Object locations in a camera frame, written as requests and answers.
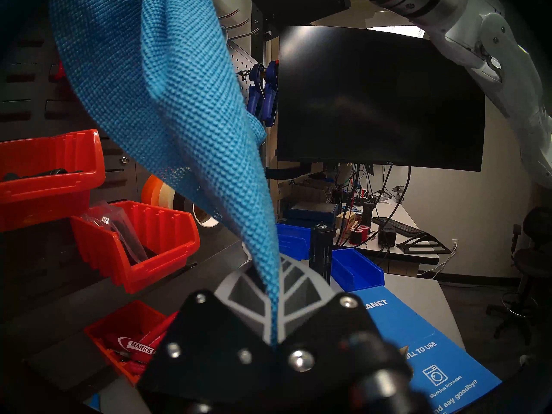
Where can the black spray can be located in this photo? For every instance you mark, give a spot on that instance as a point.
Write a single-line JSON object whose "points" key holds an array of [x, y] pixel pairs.
{"points": [[321, 253]]}

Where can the clear plastic bag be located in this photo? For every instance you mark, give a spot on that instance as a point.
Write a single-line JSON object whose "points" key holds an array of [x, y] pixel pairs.
{"points": [[116, 232]]}

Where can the dark blue box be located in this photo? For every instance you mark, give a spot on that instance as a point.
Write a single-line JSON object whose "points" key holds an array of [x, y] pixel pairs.
{"points": [[312, 212]]}

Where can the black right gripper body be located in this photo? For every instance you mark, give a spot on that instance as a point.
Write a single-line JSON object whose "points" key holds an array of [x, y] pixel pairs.
{"points": [[297, 3]]}

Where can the black office chair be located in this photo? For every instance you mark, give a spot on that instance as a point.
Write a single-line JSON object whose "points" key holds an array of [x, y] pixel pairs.
{"points": [[530, 266]]}

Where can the blue plastic bin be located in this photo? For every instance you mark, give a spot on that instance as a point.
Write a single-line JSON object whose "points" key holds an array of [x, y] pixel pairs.
{"points": [[293, 240], [355, 271]]}

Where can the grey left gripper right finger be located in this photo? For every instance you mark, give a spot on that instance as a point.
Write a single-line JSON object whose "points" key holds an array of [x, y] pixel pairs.
{"points": [[327, 340]]}

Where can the blue microfiber shop towel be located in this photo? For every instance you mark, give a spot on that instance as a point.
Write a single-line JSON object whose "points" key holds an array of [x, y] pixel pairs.
{"points": [[172, 94]]}

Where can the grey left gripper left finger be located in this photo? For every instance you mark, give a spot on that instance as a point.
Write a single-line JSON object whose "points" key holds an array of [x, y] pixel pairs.
{"points": [[202, 352]]}

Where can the black computer keyboard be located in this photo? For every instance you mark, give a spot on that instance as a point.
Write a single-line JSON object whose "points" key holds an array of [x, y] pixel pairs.
{"points": [[399, 227]]}

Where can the small cardboard box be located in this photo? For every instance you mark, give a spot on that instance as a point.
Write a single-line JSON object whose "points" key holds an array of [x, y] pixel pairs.
{"points": [[345, 219]]}

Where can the red Marks-A-Lot marker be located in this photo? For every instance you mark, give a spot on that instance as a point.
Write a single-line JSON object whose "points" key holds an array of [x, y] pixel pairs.
{"points": [[138, 345]]}

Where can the red storage bin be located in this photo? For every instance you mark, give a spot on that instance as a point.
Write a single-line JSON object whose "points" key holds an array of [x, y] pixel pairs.
{"points": [[172, 240], [47, 197], [108, 327]]}

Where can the black computer monitor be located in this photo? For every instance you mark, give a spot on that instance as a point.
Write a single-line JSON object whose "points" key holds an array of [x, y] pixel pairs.
{"points": [[379, 98]]}

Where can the black orange tape roll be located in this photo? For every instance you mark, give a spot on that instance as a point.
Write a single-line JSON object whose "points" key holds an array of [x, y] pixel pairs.
{"points": [[157, 193]]}

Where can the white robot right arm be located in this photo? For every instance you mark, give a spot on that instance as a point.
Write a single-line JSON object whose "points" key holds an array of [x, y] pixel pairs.
{"points": [[509, 64]]}

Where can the black power adapter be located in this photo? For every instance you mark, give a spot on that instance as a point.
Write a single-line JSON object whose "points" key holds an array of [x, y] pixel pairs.
{"points": [[387, 236]]}

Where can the black laptop stand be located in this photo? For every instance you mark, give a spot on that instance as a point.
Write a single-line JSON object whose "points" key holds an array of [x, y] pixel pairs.
{"points": [[424, 245]]}

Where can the blue cleaning cloth box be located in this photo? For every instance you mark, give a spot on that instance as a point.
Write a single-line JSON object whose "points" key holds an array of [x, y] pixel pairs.
{"points": [[431, 357]]}

